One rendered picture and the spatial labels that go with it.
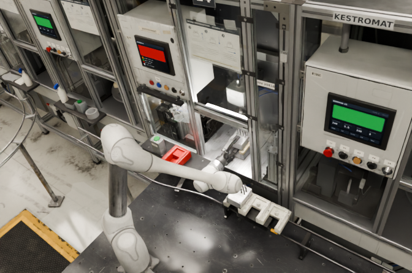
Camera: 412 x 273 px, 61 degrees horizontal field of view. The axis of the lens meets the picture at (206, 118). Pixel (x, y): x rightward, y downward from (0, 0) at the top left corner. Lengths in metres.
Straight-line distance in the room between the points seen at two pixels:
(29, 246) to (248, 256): 2.04
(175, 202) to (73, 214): 1.37
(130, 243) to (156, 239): 0.33
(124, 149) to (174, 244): 0.83
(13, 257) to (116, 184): 1.79
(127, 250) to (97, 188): 1.73
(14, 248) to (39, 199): 0.52
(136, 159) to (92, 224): 1.82
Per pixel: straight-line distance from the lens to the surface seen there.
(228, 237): 2.22
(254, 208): 2.12
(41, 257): 3.41
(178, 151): 2.34
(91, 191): 3.66
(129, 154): 1.63
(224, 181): 1.90
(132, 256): 2.02
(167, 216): 2.36
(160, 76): 2.08
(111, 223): 2.10
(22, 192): 4.04
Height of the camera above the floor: 2.57
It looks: 40 degrees down
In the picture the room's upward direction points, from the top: 9 degrees counter-clockwise
